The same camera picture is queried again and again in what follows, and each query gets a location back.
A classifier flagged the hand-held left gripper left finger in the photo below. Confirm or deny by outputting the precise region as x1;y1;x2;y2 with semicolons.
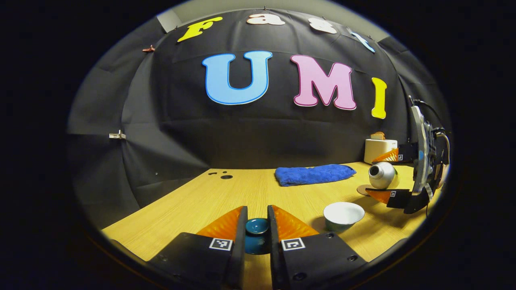
146;205;249;290

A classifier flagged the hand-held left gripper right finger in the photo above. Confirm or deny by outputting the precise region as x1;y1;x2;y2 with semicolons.
267;205;368;290

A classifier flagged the silver water bottle green label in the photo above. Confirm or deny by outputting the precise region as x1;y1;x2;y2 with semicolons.
368;161;400;190

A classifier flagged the white-lined teacup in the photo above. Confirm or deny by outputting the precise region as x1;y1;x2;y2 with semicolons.
323;201;366;233

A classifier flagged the white toaster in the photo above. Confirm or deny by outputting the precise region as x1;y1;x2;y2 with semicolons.
364;139;398;165

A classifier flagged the blue towel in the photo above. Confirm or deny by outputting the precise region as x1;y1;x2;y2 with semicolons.
275;164;357;187

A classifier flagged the black backdrop cloth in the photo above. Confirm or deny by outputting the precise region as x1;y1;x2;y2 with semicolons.
67;8;452;230

